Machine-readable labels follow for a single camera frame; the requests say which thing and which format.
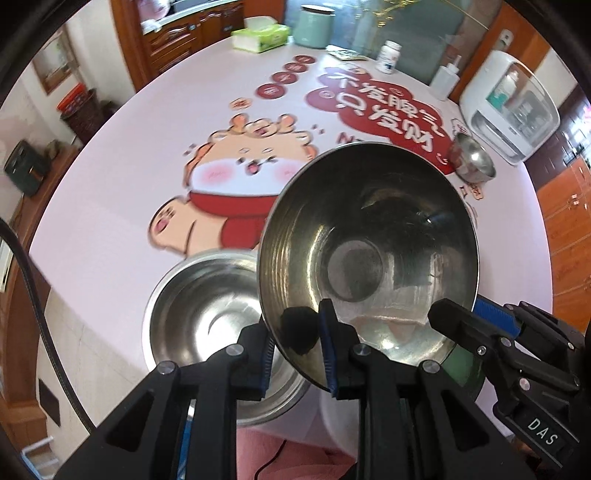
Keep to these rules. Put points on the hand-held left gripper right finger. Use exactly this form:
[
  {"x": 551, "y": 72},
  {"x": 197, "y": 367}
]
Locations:
[{"x": 327, "y": 350}]

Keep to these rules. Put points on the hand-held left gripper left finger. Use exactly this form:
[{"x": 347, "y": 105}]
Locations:
[{"x": 266, "y": 369}]

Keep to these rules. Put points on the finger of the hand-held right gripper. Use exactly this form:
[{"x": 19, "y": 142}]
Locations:
[
  {"x": 461, "y": 323},
  {"x": 501, "y": 318}
]

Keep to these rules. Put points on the green plate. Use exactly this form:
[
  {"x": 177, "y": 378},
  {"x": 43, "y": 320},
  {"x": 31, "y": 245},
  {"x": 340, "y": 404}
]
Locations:
[{"x": 468, "y": 369}]

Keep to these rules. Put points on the large white plate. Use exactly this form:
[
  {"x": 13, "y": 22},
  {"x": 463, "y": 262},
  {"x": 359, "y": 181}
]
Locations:
[{"x": 334, "y": 420}]

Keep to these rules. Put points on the large steel bowl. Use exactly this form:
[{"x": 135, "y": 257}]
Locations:
[{"x": 207, "y": 300}]

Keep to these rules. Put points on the pink steel bowl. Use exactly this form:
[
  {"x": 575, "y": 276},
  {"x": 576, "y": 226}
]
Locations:
[{"x": 369, "y": 207}]

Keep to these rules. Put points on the person's pink clothing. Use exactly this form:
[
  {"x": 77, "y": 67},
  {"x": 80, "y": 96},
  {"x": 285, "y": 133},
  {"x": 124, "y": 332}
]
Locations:
[{"x": 295, "y": 457}]

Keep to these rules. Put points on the wooden shelf cabinet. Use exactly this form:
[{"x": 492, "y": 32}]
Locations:
[{"x": 568, "y": 207}]

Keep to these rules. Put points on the small steel bowl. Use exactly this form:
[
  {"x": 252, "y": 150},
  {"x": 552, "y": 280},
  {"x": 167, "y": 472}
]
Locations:
[{"x": 471, "y": 159}]

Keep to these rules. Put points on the white bottle sterilizer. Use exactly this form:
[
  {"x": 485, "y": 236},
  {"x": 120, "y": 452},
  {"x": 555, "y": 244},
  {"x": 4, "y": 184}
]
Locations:
[{"x": 480, "y": 92}]

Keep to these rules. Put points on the clear squeeze bottle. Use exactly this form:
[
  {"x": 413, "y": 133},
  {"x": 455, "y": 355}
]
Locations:
[{"x": 443, "y": 83}]

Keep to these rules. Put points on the white pill bottle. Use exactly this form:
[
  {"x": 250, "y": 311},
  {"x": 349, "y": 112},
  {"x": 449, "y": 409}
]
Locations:
[{"x": 388, "y": 57}]

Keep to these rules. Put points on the brown wicker bin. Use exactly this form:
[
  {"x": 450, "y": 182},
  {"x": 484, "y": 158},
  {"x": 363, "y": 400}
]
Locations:
[{"x": 85, "y": 122}]

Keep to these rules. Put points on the dark teal device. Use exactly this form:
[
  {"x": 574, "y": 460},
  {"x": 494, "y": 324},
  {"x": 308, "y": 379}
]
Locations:
[{"x": 25, "y": 168}]

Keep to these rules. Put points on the green tissue box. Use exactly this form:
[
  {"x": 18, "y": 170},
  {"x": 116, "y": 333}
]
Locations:
[{"x": 263, "y": 37}]

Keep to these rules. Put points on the mint green canister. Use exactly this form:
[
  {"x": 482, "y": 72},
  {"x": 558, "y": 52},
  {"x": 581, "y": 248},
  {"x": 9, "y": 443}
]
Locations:
[{"x": 314, "y": 27}]

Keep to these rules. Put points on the red basket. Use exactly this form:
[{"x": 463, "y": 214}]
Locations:
[{"x": 71, "y": 97}]

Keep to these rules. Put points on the wooden kitchen base cabinet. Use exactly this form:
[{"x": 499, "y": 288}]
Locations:
[{"x": 175, "y": 41}]

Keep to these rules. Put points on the pink rice cooker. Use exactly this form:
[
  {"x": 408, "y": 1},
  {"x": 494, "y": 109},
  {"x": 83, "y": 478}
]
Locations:
[{"x": 152, "y": 9}]

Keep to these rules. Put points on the wooden framed wall niche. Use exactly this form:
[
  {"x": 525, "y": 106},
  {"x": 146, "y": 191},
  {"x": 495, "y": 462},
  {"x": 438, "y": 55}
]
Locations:
[{"x": 53, "y": 64}]

